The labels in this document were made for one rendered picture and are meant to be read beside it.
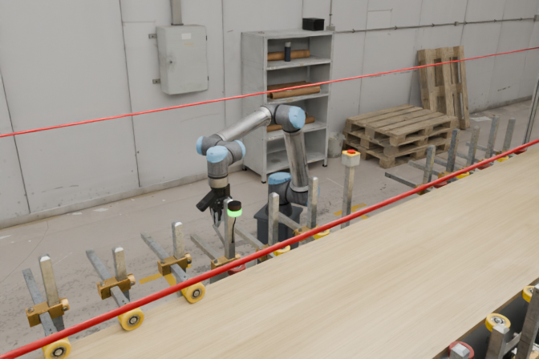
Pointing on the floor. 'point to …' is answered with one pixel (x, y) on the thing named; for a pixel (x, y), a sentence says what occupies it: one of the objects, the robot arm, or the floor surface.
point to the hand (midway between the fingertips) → (216, 224)
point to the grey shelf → (285, 70)
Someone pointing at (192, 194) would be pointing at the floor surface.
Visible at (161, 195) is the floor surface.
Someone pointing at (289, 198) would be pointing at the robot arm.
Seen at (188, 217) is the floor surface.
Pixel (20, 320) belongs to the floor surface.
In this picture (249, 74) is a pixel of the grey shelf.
